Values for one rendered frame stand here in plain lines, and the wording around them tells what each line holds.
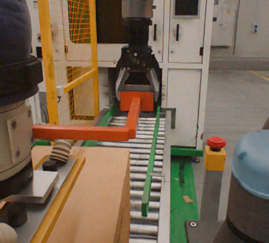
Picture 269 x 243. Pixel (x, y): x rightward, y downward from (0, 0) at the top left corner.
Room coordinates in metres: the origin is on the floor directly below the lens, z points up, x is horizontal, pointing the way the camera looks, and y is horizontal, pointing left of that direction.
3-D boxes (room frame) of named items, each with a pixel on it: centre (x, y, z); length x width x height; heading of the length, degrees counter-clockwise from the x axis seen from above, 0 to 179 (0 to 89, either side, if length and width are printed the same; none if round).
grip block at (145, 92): (0.72, -0.01, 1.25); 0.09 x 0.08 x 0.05; 86
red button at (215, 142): (0.92, -0.30, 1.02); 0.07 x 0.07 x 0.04
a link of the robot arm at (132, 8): (0.70, -0.01, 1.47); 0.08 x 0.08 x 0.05
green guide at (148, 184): (1.89, -0.19, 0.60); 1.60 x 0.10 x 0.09; 173
